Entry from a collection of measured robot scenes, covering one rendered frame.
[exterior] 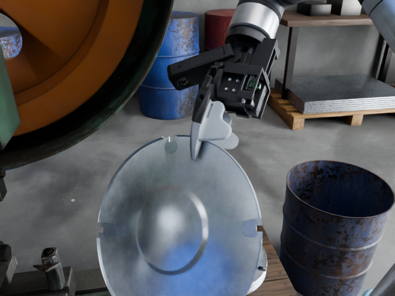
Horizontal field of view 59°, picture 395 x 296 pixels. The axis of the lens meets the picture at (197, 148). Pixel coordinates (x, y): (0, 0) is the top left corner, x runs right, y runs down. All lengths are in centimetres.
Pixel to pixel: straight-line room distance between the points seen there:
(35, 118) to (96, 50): 19
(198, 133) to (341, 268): 117
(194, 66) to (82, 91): 27
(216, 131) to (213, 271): 19
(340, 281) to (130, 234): 119
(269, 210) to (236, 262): 166
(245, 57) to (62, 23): 37
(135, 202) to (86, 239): 143
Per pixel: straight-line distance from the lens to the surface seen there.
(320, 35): 423
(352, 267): 160
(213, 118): 51
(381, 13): 63
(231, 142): 54
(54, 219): 219
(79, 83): 75
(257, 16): 58
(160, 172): 56
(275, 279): 129
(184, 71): 57
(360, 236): 149
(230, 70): 53
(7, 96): 61
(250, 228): 48
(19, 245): 209
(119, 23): 71
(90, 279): 91
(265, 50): 56
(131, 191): 59
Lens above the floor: 129
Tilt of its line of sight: 28 degrees down
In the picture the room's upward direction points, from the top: straight up
